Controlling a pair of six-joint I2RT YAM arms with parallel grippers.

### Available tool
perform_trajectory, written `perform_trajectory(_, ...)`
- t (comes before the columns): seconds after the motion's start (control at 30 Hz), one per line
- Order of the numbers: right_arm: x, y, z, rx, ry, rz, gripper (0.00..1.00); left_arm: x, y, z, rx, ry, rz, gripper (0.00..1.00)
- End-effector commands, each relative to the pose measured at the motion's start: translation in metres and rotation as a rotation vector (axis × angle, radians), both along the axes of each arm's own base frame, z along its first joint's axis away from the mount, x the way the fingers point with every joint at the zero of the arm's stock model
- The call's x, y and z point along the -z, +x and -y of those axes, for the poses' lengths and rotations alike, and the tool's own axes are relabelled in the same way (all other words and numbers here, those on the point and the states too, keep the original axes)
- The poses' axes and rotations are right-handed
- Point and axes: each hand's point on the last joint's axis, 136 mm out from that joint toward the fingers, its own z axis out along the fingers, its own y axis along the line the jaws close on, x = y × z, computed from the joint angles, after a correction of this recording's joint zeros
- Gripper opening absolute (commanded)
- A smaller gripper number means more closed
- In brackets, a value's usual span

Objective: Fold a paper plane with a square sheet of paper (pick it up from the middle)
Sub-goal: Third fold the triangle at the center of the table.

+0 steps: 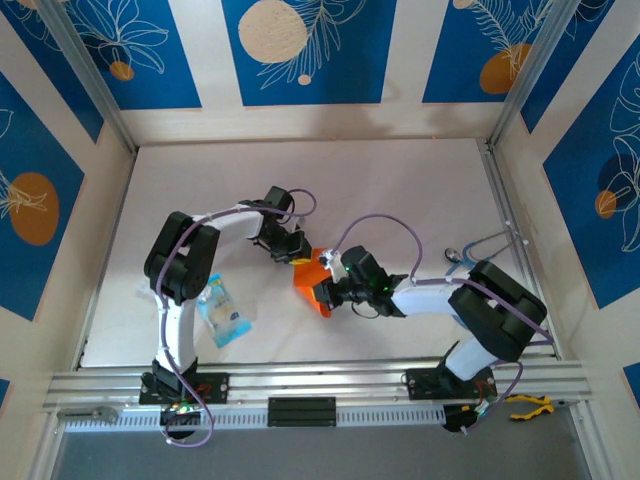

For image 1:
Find black controller board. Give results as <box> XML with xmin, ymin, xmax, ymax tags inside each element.
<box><xmin>442</xmin><ymin>403</ymin><xmax>489</xmax><ymax>434</ymax></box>
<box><xmin>159</xmin><ymin>403</ymin><xmax>202</xmax><ymax>427</ymax></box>

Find aluminium frame rail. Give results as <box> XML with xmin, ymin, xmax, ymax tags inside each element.
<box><xmin>42</xmin><ymin>359</ymin><xmax>594</xmax><ymax>414</ymax></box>

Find aluminium side rail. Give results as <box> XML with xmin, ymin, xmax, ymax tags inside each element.
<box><xmin>477</xmin><ymin>139</ymin><xmax>562</xmax><ymax>359</ymax></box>

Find aluminium frame post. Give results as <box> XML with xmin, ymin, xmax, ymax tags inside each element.
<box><xmin>487</xmin><ymin>0</ymin><xmax>584</xmax><ymax>149</ymax></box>
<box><xmin>37</xmin><ymin>0</ymin><xmax>139</xmax><ymax>154</ymax></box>

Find orange paper sheet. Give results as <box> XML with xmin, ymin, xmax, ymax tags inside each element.
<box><xmin>292</xmin><ymin>248</ymin><xmax>337</xmax><ymax>319</ymax></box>

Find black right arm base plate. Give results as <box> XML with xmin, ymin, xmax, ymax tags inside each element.
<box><xmin>405</xmin><ymin>368</ymin><xmax>499</xmax><ymax>401</ymax></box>

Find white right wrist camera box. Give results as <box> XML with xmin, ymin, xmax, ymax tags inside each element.
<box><xmin>318</xmin><ymin>249</ymin><xmax>345</xmax><ymax>275</ymax></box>

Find yellow handled pliers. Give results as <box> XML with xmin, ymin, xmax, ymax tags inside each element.
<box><xmin>507</xmin><ymin>393</ymin><xmax>581</xmax><ymax>421</ymax></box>

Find black rail bracket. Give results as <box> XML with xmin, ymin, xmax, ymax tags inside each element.
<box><xmin>267</xmin><ymin>397</ymin><xmax>337</xmax><ymax>428</ymax></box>

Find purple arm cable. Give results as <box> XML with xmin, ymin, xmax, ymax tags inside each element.
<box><xmin>329</xmin><ymin>213</ymin><xmax>554</xmax><ymax>435</ymax></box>
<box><xmin>155</xmin><ymin>187</ymin><xmax>318</xmax><ymax>448</ymax></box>

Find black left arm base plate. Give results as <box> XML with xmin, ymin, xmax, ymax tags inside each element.
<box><xmin>138</xmin><ymin>372</ymin><xmax>231</xmax><ymax>406</ymax></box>

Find blue snack packet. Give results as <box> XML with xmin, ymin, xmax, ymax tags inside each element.
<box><xmin>197</xmin><ymin>272</ymin><xmax>253</xmax><ymax>350</ymax></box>

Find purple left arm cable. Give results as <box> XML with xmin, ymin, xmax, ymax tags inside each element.
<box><xmin>155</xmin><ymin>187</ymin><xmax>318</xmax><ymax>448</ymax></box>

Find grey slotted cable duct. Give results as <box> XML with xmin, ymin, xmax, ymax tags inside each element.
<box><xmin>62</xmin><ymin>404</ymin><xmax>446</xmax><ymax>434</ymax></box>

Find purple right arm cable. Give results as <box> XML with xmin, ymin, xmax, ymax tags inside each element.
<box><xmin>329</xmin><ymin>213</ymin><xmax>554</xmax><ymax>435</ymax></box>

